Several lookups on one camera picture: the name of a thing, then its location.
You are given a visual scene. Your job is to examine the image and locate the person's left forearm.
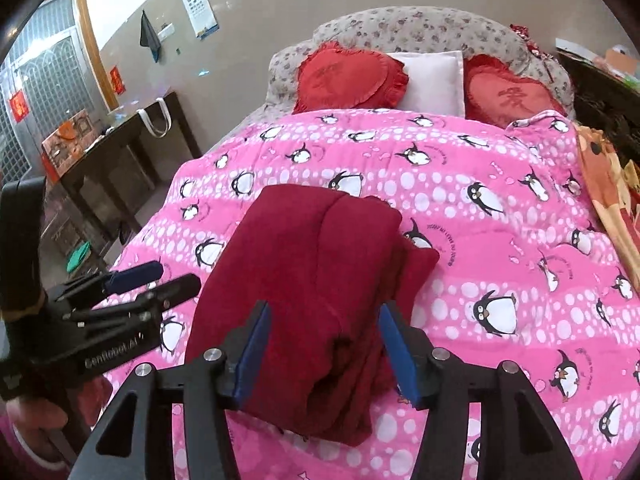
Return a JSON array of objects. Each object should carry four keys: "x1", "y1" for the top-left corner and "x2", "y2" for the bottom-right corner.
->
[{"x1": 0, "y1": 427, "x2": 76, "y2": 480}]

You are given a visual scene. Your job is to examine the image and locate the white pillow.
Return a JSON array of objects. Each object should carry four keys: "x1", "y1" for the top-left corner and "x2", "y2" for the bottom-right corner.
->
[{"x1": 386, "y1": 50, "x2": 467, "y2": 118}]

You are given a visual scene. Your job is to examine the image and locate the white bag handles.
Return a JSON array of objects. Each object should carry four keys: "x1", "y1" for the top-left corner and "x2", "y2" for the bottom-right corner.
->
[{"x1": 137, "y1": 97, "x2": 173, "y2": 138}]

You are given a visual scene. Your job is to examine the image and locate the dark wooden desk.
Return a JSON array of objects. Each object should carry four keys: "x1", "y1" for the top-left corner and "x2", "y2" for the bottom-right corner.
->
[{"x1": 42, "y1": 91, "x2": 203, "y2": 281}]

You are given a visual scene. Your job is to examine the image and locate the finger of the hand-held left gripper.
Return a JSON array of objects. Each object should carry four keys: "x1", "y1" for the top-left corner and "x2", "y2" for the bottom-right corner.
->
[
  {"x1": 55, "y1": 259, "x2": 163, "y2": 303},
  {"x1": 75, "y1": 274, "x2": 202, "y2": 326}
]

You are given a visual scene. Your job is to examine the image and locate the pink penguin print blanket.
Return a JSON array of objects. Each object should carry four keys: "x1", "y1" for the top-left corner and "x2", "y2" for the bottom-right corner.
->
[{"x1": 100, "y1": 109, "x2": 640, "y2": 480}]

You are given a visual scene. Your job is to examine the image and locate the brown printed box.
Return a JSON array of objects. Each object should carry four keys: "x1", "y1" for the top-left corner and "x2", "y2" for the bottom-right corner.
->
[{"x1": 41, "y1": 107, "x2": 103, "y2": 178}]

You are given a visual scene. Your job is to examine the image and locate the red paper wall decoration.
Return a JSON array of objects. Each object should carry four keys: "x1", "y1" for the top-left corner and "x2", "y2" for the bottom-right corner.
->
[
  {"x1": 107, "y1": 65, "x2": 127, "y2": 96},
  {"x1": 9, "y1": 91, "x2": 30, "y2": 123}
]

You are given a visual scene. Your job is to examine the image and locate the person's left hand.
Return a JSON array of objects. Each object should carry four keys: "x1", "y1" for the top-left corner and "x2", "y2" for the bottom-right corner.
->
[{"x1": 0, "y1": 374, "x2": 113, "y2": 435}]

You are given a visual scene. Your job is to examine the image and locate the red heart-shaped pillow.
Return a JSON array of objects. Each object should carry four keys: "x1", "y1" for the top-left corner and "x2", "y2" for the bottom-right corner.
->
[
  {"x1": 291, "y1": 42, "x2": 410, "y2": 115},
  {"x1": 462, "y1": 54, "x2": 568, "y2": 128}
]

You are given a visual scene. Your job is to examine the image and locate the orange patterned blanket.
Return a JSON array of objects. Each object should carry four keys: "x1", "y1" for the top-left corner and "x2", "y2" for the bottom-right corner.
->
[{"x1": 572, "y1": 122, "x2": 640, "y2": 291}]

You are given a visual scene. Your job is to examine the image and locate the green cloth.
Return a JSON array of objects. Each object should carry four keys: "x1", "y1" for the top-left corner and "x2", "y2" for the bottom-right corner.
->
[{"x1": 67, "y1": 241, "x2": 93, "y2": 268}]

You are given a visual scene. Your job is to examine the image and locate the eye chart poster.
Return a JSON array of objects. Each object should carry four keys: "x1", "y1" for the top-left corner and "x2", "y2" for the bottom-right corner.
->
[{"x1": 177, "y1": 0, "x2": 221, "y2": 41}]

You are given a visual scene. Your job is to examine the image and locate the floral padded headboard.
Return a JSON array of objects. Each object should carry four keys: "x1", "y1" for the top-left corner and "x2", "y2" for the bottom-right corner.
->
[{"x1": 265, "y1": 6, "x2": 576, "y2": 121}]

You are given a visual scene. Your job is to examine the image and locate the dark carved wooden cabinet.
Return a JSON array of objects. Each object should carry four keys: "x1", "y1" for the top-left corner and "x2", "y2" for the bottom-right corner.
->
[{"x1": 555, "y1": 47, "x2": 640, "y2": 161}]

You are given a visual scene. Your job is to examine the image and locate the dark red sweater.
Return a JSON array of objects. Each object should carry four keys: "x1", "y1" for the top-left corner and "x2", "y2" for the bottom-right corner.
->
[{"x1": 184, "y1": 184, "x2": 441, "y2": 447}]

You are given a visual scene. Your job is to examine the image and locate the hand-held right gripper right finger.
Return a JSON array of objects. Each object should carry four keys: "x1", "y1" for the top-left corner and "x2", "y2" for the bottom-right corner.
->
[{"x1": 377, "y1": 301, "x2": 583, "y2": 480}]

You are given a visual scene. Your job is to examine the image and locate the metal grated door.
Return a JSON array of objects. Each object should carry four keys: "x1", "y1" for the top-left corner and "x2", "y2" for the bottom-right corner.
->
[{"x1": 0, "y1": 0, "x2": 108, "y2": 181}]

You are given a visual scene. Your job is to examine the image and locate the red frilled cloth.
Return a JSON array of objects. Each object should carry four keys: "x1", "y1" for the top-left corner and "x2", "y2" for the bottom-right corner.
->
[{"x1": 510, "y1": 22, "x2": 551, "y2": 61}]

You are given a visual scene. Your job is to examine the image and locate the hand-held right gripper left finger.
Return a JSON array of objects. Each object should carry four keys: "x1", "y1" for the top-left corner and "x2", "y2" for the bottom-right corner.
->
[{"x1": 67, "y1": 300, "x2": 273, "y2": 480}]

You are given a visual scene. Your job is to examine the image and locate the dark hanging cloth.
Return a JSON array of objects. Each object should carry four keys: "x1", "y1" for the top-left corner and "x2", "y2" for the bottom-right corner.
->
[{"x1": 139, "y1": 10, "x2": 163, "y2": 63}]

